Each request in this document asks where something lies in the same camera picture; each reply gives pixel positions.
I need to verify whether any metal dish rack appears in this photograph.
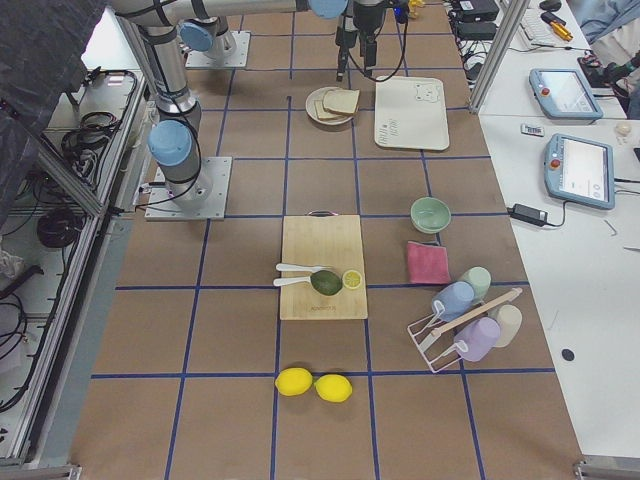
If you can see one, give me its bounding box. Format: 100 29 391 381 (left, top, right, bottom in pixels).
407 287 523 374

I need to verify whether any upper teach pendant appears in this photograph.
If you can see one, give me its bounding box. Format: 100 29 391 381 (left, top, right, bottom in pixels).
529 69 603 123

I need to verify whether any left yellow lemon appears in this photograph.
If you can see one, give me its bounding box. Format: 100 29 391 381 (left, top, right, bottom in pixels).
274 367 313 397

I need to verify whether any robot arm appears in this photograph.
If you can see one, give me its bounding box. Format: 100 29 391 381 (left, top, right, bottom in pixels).
179 17 237 61
110 0 407 138

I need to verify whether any cream round plate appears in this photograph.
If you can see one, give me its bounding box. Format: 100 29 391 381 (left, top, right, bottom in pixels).
305 86 355 126

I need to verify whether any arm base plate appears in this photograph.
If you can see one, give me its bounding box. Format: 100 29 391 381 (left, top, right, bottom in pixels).
186 30 251 70
144 157 232 221

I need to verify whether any yellow lemon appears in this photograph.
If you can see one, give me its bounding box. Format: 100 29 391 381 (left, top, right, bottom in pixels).
314 374 353 403
274 367 313 397

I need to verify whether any green cup on rack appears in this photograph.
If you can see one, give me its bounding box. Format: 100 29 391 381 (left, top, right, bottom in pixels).
458 266 492 303

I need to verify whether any lower teach pendant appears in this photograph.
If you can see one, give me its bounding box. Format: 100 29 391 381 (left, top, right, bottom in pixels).
543 134 615 210

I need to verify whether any cream bear tray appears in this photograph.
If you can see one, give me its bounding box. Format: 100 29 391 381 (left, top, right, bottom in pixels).
374 77 450 151

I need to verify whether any pink cloth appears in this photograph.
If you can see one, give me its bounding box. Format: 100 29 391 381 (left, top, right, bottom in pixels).
407 241 451 284

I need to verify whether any purple cup on rack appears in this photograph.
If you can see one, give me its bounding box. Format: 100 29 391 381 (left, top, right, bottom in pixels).
454 317 501 362

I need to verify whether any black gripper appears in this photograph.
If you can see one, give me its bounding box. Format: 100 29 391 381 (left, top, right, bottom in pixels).
335 1 388 81

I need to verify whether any aluminium frame post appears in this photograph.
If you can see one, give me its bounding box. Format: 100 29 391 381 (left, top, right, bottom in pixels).
469 0 529 114

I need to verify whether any teach pendant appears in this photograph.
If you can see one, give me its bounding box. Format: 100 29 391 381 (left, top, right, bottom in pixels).
543 134 615 210
529 69 603 123

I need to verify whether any white plastic utensil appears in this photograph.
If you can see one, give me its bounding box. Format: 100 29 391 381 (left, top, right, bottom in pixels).
275 263 331 274
273 275 311 287

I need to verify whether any bread slice on plate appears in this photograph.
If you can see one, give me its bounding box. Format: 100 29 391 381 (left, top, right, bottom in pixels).
314 100 349 121

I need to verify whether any beige cup on rack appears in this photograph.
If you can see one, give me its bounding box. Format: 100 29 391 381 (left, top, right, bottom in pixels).
488 303 522 348

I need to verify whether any lemon slice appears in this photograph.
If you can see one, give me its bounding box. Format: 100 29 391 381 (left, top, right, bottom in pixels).
342 269 363 290

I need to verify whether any wooden cutting board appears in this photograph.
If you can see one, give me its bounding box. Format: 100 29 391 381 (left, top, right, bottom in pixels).
280 215 368 320

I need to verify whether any avocado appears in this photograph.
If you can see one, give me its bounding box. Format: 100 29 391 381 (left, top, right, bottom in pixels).
310 270 343 296

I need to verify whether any black power adapter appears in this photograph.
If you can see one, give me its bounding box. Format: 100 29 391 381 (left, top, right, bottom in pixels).
507 203 548 227

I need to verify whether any green bowl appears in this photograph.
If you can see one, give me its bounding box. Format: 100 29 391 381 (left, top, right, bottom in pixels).
410 197 451 234

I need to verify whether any blue cup on rack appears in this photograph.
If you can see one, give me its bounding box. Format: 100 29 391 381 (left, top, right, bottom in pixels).
431 281 475 322

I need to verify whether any right yellow lemon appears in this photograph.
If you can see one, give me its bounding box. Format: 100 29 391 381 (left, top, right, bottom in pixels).
314 374 353 403

